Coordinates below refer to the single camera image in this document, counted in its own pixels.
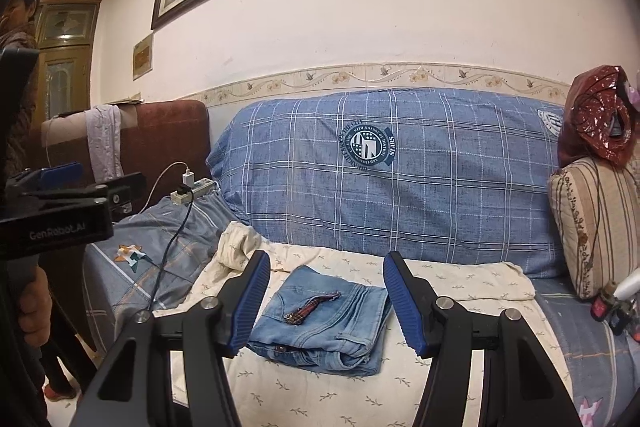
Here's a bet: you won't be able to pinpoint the black cable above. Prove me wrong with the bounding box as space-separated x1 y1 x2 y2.
146 185 196 313

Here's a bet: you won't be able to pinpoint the wooden cabinet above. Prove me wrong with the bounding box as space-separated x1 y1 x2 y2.
32 0 102 126

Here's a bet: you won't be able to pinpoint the person's left hand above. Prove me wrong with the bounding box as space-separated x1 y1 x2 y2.
18 268 52 348

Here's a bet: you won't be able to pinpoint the lilac cloth on headboard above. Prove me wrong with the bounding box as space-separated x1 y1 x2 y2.
85 104 124 183

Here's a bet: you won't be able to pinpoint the small framed wall picture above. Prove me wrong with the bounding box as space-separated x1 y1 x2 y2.
132 34 153 80

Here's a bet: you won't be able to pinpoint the dark red plastic bag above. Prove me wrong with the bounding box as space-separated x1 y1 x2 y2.
558 65 638 168

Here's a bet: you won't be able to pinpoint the cream leaf-print blanket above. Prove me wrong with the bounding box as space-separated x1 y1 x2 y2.
154 220 574 427

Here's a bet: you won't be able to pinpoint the blue denim jeans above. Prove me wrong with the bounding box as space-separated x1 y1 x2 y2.
247 265 392 377

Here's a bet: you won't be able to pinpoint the dark red headboard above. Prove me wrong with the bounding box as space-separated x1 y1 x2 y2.
39 98 212 353

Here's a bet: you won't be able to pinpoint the person in brown jacket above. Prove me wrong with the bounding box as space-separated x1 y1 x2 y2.
1 0 75 426

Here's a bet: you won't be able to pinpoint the striped beige cushion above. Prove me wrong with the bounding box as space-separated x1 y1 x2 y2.
548 157 639 300

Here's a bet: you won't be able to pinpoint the white plastic roll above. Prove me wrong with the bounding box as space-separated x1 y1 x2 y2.
613 268 640 305

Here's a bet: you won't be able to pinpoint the blue patterned bed sheet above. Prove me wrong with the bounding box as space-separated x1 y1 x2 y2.
82 195 639 426

